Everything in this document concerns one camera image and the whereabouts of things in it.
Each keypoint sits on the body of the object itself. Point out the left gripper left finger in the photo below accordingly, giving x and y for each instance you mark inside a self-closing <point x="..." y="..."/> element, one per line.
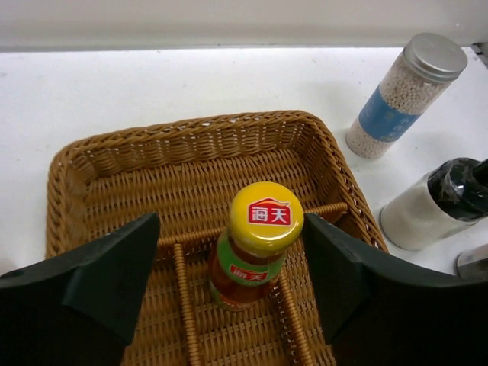
<point x="80" y="307"/>

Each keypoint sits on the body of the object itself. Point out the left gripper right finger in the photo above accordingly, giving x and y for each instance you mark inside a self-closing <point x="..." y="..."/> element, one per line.
<point x="377" y="309"/>

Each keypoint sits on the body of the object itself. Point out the red sauce bottle yellow cap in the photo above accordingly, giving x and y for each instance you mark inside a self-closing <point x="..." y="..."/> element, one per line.
<point x="245" y="262"/>

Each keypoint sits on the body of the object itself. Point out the black knob white powder bottle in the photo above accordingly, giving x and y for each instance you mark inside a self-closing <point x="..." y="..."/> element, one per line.
<point x="445" y="201"/>

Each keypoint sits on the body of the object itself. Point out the brown wicker divided tray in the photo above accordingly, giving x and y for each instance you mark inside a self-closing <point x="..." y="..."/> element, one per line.
<point x="188" y="172"/>

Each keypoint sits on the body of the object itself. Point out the tall blue label jar right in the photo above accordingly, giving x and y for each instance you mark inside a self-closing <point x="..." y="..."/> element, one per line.
<point x="426" y="66"/>

